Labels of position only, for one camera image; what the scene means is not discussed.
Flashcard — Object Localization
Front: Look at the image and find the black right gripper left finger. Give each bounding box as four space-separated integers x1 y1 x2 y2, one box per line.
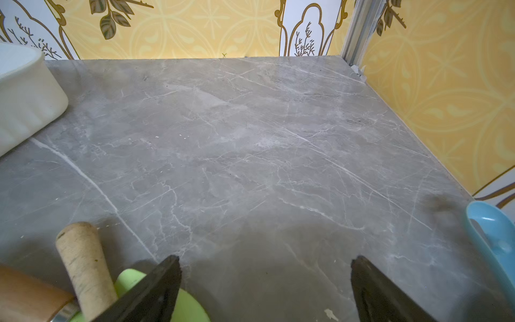
95 255 182 321

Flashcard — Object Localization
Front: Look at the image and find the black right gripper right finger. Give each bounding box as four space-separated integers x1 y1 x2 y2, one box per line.
351 256 436 322

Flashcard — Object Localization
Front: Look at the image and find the blue trowel pale wooden handle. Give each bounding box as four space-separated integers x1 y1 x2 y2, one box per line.
56 222 117 321

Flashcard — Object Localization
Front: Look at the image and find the white plastic storage box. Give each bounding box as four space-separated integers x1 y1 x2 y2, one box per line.
1 42 68 155

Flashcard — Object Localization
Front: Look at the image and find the light blue dustpan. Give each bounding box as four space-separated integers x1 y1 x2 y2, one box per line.
465 201 514 307

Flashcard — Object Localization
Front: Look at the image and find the green trowel brown wooden handle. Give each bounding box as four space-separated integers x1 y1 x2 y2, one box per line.
1 264 210 321

